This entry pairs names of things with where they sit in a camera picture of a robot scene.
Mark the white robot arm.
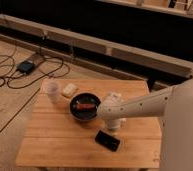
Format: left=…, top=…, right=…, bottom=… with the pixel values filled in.
left=97, top=79, right=193, bottom=171

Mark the white plastic bottle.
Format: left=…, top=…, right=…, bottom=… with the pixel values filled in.
left=109, top=92, right=122, bottom=100

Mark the black round bowl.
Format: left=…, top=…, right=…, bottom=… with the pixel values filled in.
left=70, top=93, right=101, bottom=121

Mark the red sausage in bowl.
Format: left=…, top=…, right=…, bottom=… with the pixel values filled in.
left=76, top=102, right=95, bottom=111

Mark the beige sponge block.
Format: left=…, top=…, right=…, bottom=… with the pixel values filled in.
left=62, top=83, right=78, bottom=98

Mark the wooden slatted table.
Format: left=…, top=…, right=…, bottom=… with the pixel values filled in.
left=14, top=78, right=164, bottom=170

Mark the blue power adapter box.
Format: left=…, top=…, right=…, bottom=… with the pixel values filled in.
left=17, top=61, right=35, bottom=74

